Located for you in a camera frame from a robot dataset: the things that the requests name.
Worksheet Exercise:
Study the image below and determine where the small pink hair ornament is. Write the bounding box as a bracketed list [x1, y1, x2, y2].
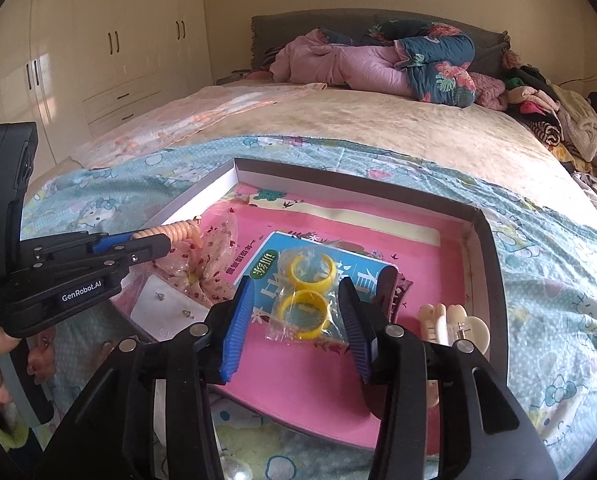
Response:
[27, 337, 58, 377]

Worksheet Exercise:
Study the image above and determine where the pink quilt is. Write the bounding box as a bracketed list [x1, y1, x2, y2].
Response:
[270, 29, 414, 96]

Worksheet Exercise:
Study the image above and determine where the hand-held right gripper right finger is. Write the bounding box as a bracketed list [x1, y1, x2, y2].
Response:
[337, 277, 559, 480]

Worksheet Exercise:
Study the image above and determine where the clear glass bead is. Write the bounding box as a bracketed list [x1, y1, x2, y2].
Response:
[221, 452, 255, 480]

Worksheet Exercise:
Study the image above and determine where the pile of clothes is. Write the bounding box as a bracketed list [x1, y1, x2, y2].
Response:
[501, 50, 597, 181]

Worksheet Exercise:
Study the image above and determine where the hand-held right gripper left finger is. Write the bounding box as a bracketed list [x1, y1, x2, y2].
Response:
[38, 275, 256, 480]

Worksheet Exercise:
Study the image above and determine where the pink fuzzy blanket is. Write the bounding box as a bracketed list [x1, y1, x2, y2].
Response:
[471, 72, 508, 112]

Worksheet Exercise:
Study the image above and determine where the cream built-in wardrobe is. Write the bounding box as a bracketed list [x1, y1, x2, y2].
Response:
[0, 0, 214, 166]

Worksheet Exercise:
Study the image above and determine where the blue cartoon cat bedsheet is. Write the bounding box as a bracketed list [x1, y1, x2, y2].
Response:
[21, 135, 597, 480]

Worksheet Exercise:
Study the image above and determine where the purple hair claw clip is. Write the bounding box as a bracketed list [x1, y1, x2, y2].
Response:
[373, 266, 413, 324]

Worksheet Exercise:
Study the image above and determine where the pink dotted bow scrunchie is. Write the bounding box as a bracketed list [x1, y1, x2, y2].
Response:
[146, 210, 240, 309]

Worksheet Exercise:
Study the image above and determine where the cream hair claw clip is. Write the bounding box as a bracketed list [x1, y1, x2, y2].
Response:
[417, 304, 491, 408]

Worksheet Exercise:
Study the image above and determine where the bag of yellow bracelets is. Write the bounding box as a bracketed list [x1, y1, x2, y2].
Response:
[264, 247, 351, 348]

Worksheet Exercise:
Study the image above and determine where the dark blue floral quilt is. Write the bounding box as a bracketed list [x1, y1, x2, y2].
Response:
[323, 20, 477, 108]

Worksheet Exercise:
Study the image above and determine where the grey bed headboard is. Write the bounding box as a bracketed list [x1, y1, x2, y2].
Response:
[251, 9, 510, 78]

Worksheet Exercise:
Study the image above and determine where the dark cardboard box pink lining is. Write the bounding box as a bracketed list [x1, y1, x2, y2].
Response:
[111, 157, 510, 456]

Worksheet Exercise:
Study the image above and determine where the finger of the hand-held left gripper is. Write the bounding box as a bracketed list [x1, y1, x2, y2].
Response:
[21, 231, 134, 261]
[38, 234, 172, 281]

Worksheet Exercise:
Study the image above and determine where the white earring card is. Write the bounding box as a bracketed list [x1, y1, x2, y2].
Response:
[130, 275, 214, 343]

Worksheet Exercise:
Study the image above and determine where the orange spiral hair tie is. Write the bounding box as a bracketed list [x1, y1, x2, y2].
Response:
[131, 221, 202, 247]

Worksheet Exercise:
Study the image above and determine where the beige bedspread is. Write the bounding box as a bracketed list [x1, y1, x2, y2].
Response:
[53, 82, 597, 231]

